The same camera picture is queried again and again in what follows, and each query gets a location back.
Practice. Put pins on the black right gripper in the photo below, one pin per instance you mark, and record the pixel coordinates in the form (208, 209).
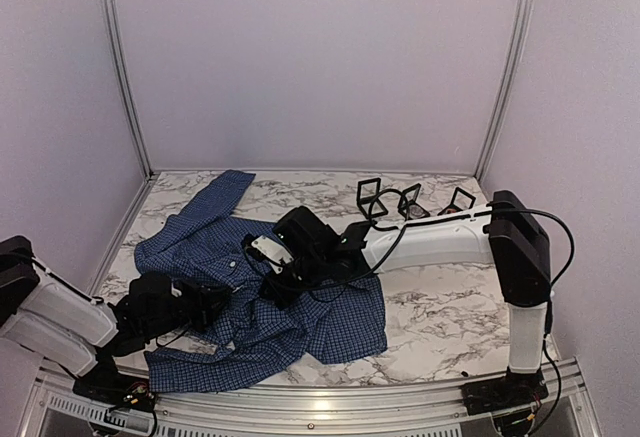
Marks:
(279, 296)

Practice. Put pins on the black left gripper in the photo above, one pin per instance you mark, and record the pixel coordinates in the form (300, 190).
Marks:
(204, 302)

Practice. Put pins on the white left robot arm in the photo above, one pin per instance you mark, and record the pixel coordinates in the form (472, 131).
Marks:
(83, 334)

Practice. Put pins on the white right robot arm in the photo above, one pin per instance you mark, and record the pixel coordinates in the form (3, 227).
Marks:
(307, 255)

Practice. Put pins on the black open display box left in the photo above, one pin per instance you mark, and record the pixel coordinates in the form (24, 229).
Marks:
(367, 198)

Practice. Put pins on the black open display box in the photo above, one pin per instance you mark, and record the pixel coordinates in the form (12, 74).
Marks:
(461, 200)
(408, 199)
(367, 198)

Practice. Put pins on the black open display box middle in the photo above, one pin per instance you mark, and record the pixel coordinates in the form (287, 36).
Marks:
(408, 199)

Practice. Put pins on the black open display box right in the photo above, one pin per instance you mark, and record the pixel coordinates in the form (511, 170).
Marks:
(461, 200)

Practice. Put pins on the black wrist camera on right gripper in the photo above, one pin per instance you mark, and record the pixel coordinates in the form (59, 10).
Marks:
(264, 249)

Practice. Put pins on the aluminium front frame rail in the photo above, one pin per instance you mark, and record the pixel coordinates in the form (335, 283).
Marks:
(417, 409)

